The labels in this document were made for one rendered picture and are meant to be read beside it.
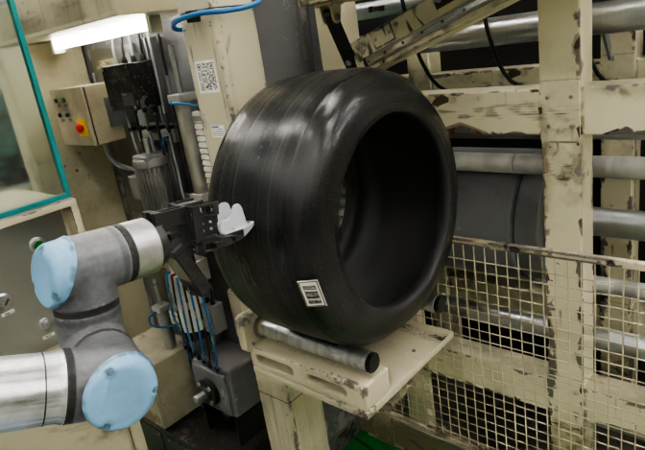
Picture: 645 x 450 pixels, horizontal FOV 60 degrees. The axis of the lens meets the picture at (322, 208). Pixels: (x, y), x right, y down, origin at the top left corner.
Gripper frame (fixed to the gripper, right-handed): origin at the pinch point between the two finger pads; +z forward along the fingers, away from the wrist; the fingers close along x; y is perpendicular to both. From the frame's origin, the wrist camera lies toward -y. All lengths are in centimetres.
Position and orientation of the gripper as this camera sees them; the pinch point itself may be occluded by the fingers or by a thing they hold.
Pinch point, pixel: (248, 227)
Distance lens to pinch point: 104.0
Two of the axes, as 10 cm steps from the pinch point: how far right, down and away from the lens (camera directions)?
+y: -0.8, -9.7, -2.2
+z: 6.6, -2.1, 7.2
